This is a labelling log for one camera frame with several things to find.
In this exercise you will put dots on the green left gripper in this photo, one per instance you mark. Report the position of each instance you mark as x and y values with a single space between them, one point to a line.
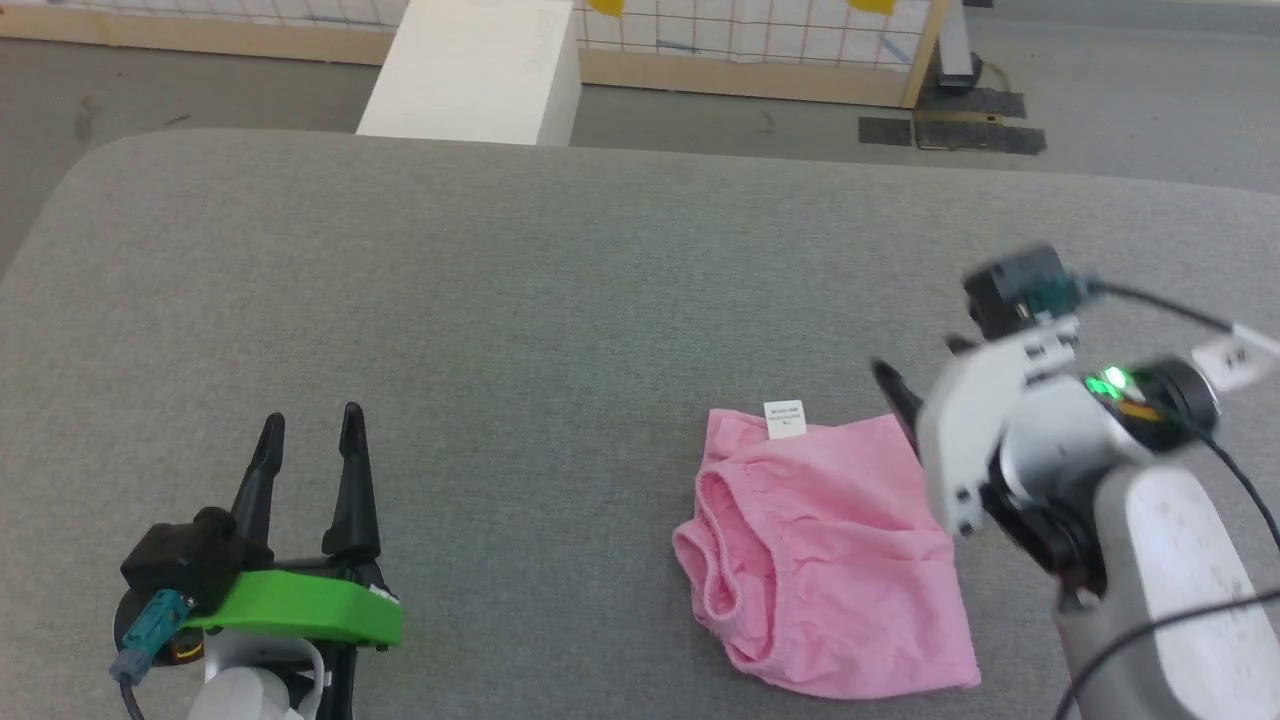
300 605

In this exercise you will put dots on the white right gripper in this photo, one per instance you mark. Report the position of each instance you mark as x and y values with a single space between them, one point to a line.
965 430

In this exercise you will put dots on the pink shorts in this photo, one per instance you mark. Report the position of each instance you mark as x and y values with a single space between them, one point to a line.
830 560

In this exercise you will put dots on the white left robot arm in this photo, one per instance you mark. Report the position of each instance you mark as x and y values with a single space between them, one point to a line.
250 690

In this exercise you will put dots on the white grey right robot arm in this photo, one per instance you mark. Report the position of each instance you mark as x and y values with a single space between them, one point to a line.
1180 580

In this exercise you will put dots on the large black floor mat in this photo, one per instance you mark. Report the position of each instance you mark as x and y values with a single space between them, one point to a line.
985 135

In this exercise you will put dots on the small black floor mat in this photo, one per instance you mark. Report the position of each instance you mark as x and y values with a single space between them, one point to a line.
885 131

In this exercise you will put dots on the grey metal panel stand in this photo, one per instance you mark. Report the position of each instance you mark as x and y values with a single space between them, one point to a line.
955 45

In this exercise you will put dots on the lemon print grid panel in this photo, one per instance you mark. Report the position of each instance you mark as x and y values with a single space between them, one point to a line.
780 30

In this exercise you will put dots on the white box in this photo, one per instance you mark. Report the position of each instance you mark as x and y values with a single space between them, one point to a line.
480 70

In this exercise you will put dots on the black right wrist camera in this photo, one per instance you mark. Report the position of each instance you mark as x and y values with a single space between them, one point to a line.
1015 285

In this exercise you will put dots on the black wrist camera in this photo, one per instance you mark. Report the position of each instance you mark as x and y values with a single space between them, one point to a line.
1015 285
190 555

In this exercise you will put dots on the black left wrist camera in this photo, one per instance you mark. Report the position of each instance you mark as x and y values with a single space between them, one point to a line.
190 555

